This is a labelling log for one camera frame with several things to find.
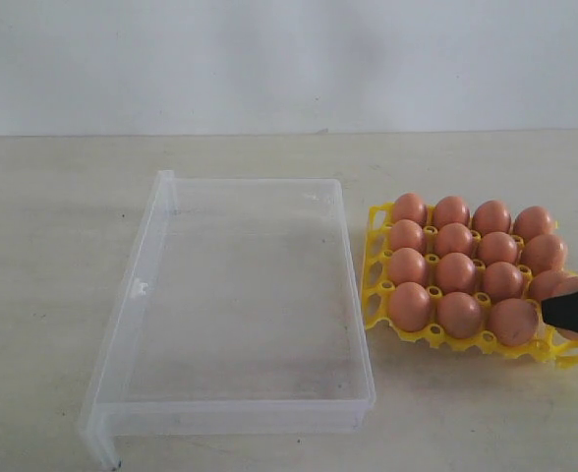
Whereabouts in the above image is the brown egg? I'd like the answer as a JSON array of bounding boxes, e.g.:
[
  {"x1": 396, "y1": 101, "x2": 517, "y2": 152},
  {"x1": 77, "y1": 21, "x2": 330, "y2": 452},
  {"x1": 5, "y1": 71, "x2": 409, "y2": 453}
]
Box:
[
  {"x1": 386, "y1": 248, "x2": 429, "y2": 286},
  {"x1": 481, "y1": 262, "x2": 524, "y2": 303},
  {"x1": 472, "y1": 200, "x2": 511, "y2": 236},
  {"x1": 388, "y1": 219, "x2": 427, "y2": 254},
  {"x1": 512, "y1": 206, "x2": 556, "y2": 243},
  {"x1": 436, "y1": 292, "x2": 484, "y2": 339},
  {"x1": 433, "y1": 222, "x2": 475, "y2": 258},
  {"x1": 387, "y1": 282, "x2": 432, "y2": 332},
  {"x1": 528, "y1": 269, "x2": 568, "y2": 302},
  {"x1": 432, "y1": 196, "x2": 470, "y2": 229},
  {"x1": 487, "y1": 298, "x2": 539, "y2": 347},
  {"x1": 476, "y1": 231, "x2": 518, "y2": 266},
  {"x1": 391, "y1": 193, "x2": 428, "y2": 226},
  {"x1": 520, "y1": 234, "x2": 568, "y2": 275},
  {"x1": 551, "y1": 276, "x2": 578, "y2": 341},
  {"x1": 434, "y1": 253, "x2": 477, "y2": 294}
]

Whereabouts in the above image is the yellow plastic egg tray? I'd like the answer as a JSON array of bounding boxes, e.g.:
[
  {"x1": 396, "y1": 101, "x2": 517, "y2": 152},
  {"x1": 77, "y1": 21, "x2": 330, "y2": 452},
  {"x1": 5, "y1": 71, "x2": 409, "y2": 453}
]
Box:
[{"x1": 360, "y1": 202, "x2": 578, "y2": 369}]

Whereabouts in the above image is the clear plastic container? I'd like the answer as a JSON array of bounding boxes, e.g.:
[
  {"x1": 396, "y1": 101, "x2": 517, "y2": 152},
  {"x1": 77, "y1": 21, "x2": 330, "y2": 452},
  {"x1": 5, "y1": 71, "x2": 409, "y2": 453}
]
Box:
[{"x1": 79, "y1": 170, "x2": 376, "y2": 471}]

